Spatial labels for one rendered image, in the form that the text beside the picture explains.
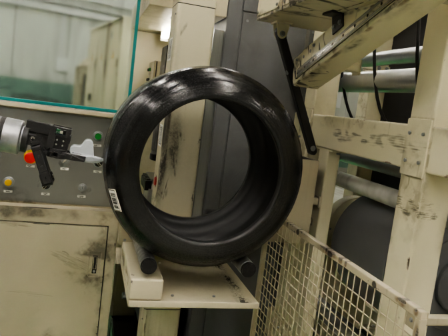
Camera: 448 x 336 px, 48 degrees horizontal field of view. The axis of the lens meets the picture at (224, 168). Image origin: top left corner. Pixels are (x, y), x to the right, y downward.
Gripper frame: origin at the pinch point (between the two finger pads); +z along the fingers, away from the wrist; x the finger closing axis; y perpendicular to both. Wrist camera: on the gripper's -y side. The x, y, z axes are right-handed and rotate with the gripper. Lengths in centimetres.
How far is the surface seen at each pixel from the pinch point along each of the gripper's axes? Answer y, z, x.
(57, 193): -22, -10, 56
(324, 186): 5, 79, 21
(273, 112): 24.0, 41.3, -11.4
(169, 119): 15.1, 20.4, 26.3
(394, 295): -9, 63, -52
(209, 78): 28.4, 22.2, -10.6
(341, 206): -4, 101, 45
